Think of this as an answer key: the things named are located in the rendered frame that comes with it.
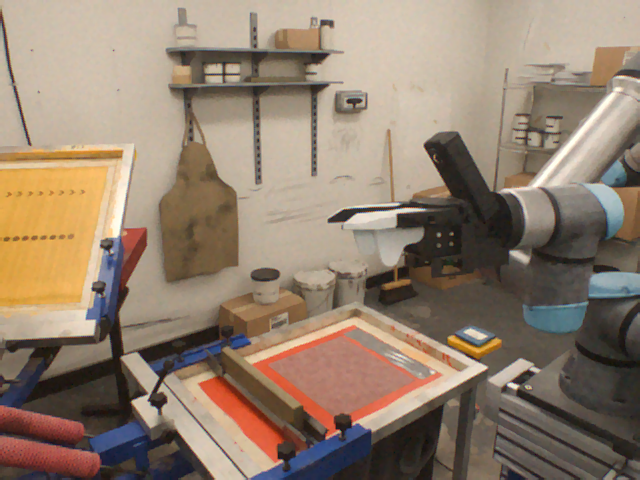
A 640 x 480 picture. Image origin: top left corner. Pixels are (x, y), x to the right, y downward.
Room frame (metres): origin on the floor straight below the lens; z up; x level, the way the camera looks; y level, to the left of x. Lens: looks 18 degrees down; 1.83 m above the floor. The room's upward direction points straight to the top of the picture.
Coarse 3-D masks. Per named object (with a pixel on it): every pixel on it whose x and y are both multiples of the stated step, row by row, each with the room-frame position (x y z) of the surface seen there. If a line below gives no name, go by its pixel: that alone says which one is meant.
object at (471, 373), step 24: (336, 312) 1.71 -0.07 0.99; (360, 312) 1.73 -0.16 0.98; (264, 336) 1.53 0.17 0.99; (288, 336) 1.57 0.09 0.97; (408, 336) 1.55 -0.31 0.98; (456, 360) 1.39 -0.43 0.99; (168, 384) 1.26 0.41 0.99; (456, 384) 1.26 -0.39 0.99; (192, 408) 1.15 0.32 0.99; (408, 408) 1.15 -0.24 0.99; (432, 408) 1.19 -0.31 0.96; (216, 432) 1.06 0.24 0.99; (384, 432) 1.08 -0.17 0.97; (240, 456) 0.97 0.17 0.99
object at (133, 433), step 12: (108, 432) 0.99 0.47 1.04; (120, 432) 0.99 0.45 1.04; (132, 432) 0.99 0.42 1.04; (144, 432) 0.99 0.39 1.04; (96, 444) 0.95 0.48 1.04; (108, 444) 0.95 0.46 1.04; (120, 444) 0.95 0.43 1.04; (132, 444) 0.97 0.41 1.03; (156, 444) 1.00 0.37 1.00; (108, 456) 0.93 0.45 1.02; (120, 456) 0.95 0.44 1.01; (132, 456) 0.96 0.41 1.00
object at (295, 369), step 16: (336, 336) 1.60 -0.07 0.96; (288, 352) 1.49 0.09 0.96; (304, 352) 1.49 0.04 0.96; (320, 352) 1.49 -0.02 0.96; (336, 352) 1.49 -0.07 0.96; (352, 352) 1.49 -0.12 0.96; (368, 352) 1.49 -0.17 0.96; (256, 368) 1.40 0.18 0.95; (272, 368) 1.40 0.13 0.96; (288, 368) 1.40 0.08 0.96; (304, 368) 1.40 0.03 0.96; (320, 368) 1.40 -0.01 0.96; (336, 368) 1.40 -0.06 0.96; (208, 384) 1.31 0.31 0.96; (224, 384) 1.31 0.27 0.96; (288, 384) 1.31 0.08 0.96; (304, 384) 1.31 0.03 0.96; (224, 400) 1.23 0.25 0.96; (240, 400) 1.23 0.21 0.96
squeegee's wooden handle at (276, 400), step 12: (228, 348) 1.34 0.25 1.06; (228, 360) 1.30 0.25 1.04; (240, 360) 1.27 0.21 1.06; (228, 372) 1.30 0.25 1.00; (240, 372) 1.25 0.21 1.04; (252, 372) 1.21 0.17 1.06; (240, 384) 1.25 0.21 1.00; (252, 384) 1.20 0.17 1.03; (264, 384) 1.16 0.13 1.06; (276, 384) 1.16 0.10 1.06; (264, 396) 1.15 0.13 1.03; (276, 396) 1.11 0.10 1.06; (288, 396) 1.10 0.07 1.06; (276, 408) 1.11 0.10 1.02; (288, 408) 1.07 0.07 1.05; (300, 408) 1.07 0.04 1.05; (288, 420) 1.07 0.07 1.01; (300, 420) 1.06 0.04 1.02
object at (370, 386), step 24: (384, 360) 1.44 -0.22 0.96; (312, 384) 1.31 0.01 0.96; (336, 384) 1.31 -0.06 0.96; (360, 384) 1.31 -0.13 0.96; (384, 384) 1.31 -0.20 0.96; (408, 384) 1.31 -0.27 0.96; (312, 408) 1.20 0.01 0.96; (336, 408) 1.20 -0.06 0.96; (360, 408) 1.20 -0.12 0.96; (264, 432) 1.10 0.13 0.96
